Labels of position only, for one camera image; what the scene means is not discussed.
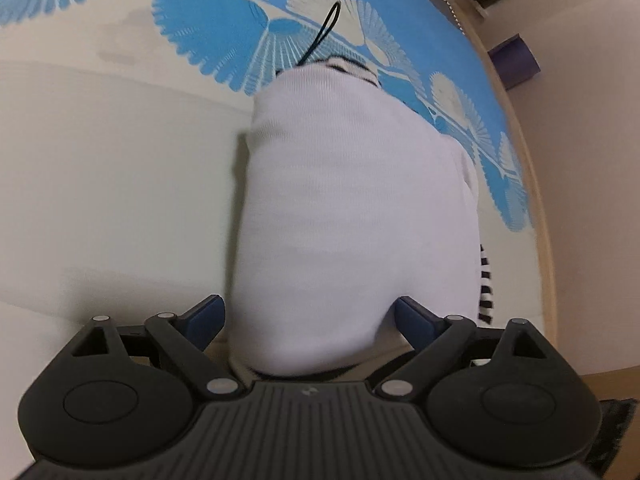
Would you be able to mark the wooden bed frame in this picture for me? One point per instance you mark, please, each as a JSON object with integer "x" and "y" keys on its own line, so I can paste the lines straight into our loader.
{"x": 530, "y": 200}

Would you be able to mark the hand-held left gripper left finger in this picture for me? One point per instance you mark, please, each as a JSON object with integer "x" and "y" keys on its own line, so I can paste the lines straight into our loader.
{"x": 206, "y": 317}

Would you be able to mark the blue white printed blanket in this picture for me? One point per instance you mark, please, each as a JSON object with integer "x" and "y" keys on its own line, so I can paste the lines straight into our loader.
{"x": 150, "y": 110}

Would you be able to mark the white garment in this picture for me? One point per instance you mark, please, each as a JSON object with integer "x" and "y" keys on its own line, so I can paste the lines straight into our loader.
{"x": 350, "y": 220}

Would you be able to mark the dark cloth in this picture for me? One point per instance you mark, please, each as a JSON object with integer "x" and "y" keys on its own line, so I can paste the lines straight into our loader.
{"x": 617, "y": 430}

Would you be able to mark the purple box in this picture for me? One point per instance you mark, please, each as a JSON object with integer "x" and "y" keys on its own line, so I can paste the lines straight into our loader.
{"x": 515, "y": 62}

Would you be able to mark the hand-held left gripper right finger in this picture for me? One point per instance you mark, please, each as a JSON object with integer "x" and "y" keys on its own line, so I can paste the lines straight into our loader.
{"x": 416, "y": 319}

